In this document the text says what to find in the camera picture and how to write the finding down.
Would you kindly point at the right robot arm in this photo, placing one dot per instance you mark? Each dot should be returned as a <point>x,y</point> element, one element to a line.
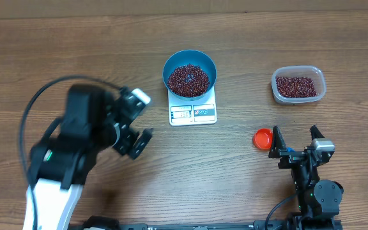
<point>318,200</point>

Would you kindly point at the white kitchen scale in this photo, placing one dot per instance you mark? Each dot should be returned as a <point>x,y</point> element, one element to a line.
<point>186,112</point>

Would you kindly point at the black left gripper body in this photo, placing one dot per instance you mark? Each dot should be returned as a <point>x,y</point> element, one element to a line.
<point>127,135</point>

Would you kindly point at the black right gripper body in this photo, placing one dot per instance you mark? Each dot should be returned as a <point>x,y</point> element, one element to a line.
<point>290,159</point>

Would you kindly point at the red beans in bowl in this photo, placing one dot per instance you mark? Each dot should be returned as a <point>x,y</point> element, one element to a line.
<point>188,81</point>

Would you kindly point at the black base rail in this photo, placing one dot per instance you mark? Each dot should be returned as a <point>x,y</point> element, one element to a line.
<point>96,222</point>

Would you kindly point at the red measuring scoop blue handle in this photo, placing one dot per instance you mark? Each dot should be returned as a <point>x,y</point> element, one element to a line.
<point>262,139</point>

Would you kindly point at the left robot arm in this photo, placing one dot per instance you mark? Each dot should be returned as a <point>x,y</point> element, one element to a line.
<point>60,162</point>

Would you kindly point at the blue bowl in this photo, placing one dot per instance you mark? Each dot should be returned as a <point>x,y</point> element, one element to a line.
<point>194,57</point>

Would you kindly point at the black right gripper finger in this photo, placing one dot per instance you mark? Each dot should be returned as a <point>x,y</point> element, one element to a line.
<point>278,147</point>
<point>315,133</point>

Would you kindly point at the clear plastic container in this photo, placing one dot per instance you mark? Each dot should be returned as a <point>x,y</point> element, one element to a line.
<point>311,72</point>

